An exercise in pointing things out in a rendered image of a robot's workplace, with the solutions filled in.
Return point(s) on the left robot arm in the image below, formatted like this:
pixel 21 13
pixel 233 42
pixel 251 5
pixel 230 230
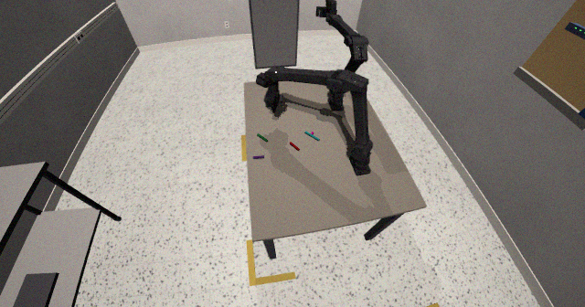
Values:
pixel 334 81

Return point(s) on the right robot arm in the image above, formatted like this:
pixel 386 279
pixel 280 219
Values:
pixel 356 43

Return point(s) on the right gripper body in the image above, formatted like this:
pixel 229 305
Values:
pixel 321 11

